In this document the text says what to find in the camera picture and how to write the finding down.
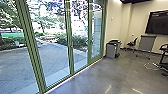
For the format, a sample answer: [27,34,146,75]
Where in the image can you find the low green hedge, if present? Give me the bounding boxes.
[0,37,26,52]

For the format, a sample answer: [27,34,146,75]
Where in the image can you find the green outdoor canopy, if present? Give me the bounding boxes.
[0,32,25,39]

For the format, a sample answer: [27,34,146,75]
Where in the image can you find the black mesh office chair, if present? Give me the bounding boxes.
[126,36,139,53]

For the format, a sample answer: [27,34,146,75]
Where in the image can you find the large green shrub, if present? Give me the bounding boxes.
[55,32,89,51]

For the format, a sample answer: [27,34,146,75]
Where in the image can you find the grey folded rolling table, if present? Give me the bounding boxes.
[136,34,158,61]

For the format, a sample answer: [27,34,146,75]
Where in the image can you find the leafy green tree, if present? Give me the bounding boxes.
[0,0,22,33]

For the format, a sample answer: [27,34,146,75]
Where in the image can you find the green framed glass door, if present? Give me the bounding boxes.
[87,0,108,65]
[14,0,108,94]

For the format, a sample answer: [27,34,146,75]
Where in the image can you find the black wall television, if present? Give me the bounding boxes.
[145,9,168,36]

